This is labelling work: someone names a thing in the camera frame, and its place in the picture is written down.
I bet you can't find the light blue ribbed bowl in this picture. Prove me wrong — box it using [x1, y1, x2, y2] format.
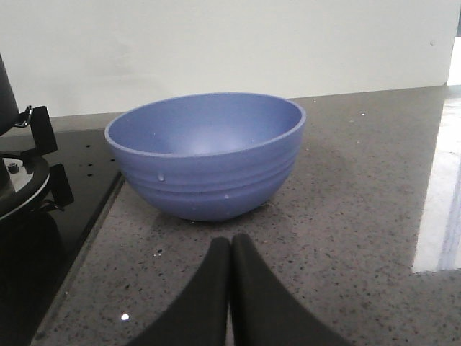
[104, 92, 307, 221]

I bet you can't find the black glass gas cooktop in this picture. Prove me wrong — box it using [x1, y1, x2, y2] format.
[1, 129, 120, 345]

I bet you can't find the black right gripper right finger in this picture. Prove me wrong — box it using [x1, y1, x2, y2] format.
[230, 234, 349, 345]

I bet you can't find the right gas burner with grate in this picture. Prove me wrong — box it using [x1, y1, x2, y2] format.
[1, 106, 74, 222]

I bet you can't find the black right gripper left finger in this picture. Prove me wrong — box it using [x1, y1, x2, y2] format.
[128, 237, 231, 345]

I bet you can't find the dark blue cooking pot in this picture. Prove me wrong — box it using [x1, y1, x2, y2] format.
[0, 58, 19, 135]

